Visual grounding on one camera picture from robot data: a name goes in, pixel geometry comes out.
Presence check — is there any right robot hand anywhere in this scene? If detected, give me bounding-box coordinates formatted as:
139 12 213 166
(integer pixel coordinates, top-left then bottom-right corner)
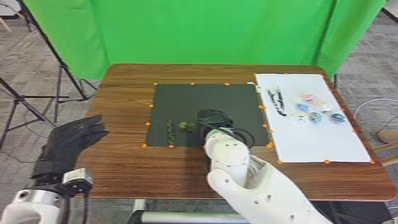
196 108 236 134

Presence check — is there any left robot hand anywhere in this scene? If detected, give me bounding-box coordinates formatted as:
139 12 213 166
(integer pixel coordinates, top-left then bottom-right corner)
30 114 112 184

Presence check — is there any dark mat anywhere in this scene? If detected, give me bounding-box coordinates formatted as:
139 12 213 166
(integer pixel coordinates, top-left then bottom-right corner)
142 83 274 148

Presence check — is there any green sprig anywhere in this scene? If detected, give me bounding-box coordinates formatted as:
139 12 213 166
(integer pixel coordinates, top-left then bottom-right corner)
165 119 178 147
178 120 197 132

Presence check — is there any bunch of green sprigs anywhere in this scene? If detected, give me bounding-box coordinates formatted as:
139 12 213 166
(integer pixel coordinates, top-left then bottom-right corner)
265 87 290 118

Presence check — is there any black tripod stand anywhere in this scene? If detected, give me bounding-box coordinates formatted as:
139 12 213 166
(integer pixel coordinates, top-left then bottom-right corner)
16 0 100 124
0 77 71 143

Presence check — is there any white sheet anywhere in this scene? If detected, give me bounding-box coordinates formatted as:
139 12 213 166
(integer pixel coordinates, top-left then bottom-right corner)
254 73 373 164

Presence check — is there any white flower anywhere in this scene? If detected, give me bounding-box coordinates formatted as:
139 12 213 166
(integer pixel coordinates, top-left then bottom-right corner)
315 101 334 111

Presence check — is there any pale grey bar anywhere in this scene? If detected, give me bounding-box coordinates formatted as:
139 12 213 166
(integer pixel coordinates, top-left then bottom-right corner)
132 199 252 224

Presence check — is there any black cable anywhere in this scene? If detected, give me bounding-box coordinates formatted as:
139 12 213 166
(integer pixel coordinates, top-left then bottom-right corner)
201 114 258 149

